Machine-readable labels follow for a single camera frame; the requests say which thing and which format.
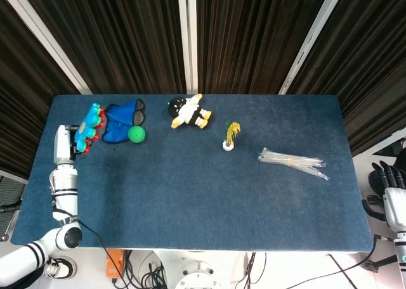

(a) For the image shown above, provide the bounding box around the white frame post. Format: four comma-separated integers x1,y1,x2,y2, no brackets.
0,0,93,95
176,0,199,95
278,0,348,96

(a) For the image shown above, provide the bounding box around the black floor cable bundle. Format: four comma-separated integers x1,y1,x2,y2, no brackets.
124,250,174,289

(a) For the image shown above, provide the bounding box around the blue cloth bag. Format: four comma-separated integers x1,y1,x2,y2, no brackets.
100,98,147,145

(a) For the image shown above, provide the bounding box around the yellow feather shuttlecock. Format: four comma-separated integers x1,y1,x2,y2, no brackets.
221,120,242,152

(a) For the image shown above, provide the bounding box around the blue felt table mat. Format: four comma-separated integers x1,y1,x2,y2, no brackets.
10,94,374,255

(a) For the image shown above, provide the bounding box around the orange control box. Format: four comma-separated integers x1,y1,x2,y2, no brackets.
106,248,125,279

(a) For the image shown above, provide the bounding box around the bundle of clear plastic straws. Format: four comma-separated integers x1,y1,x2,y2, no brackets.
257,147,331,182

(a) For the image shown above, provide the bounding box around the green ball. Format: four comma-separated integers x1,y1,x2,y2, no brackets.
128,125,147,143

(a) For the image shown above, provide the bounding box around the dark brown curtain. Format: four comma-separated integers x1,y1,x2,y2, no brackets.
0,0,406,181

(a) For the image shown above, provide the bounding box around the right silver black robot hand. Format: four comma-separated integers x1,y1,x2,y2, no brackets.
363,160,406,233

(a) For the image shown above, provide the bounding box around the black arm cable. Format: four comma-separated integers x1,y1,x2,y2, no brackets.
77,220,121,273

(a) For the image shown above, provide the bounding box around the black white shoe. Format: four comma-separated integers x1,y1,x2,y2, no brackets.
44,255,78,279

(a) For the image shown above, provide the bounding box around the blue hand clapper green handle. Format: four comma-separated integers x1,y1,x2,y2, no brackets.
74,102,107,157

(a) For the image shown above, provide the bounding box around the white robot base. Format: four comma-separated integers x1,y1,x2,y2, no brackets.
152,249,249,289

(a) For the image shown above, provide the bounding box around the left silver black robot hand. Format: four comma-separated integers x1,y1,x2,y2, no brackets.
53,124,80,165

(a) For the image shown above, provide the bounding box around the grey chair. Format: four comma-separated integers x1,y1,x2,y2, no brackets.
0,169,30,242

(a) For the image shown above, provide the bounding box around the black white yellow plush toy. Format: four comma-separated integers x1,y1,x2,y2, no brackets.
167,93,213,130

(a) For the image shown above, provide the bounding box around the long black floor cable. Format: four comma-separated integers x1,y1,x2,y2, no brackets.
301,253,399,289

